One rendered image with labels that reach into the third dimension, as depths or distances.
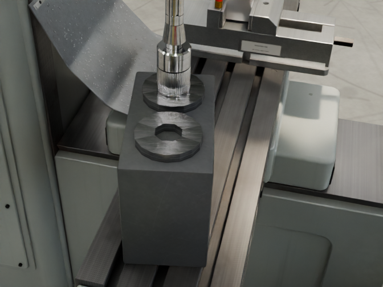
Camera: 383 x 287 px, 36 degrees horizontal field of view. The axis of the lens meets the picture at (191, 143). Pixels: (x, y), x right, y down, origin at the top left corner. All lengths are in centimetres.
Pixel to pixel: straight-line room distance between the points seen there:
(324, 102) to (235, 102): 29
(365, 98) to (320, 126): 159
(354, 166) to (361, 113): 144
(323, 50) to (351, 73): 180
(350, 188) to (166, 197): 64
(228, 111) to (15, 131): 47
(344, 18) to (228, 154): 257
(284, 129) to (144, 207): 58
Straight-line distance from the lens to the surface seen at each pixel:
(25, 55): 123
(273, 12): 127
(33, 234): 154
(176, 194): 76
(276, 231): 139
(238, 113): 114
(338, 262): 144
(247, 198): 97
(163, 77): 82
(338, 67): 309
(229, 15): 128
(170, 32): 79
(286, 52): 127
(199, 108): 83
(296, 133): 129
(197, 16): 131
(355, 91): 294
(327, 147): 127
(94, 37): 132
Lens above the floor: 161
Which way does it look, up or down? 40 degrees down
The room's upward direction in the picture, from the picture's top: 2 degrees clockwise
